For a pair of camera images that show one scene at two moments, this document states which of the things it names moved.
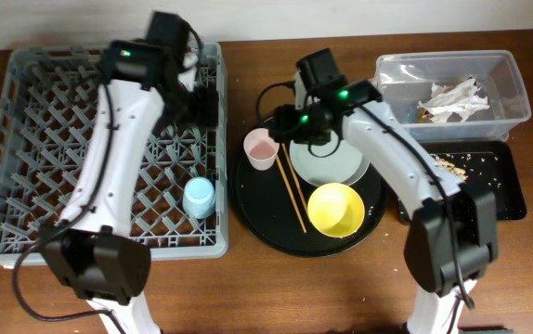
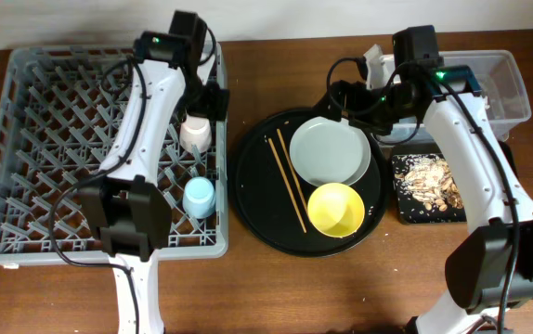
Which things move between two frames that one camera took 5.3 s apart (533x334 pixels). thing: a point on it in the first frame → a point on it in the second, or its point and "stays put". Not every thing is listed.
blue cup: (199, 198) stays put
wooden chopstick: (294, 176) stays put
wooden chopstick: (291, 193) stays put
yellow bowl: (335, 210) stays put
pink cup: (260, 148) → (195, 130)
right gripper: (286, 122) → (342, 88)
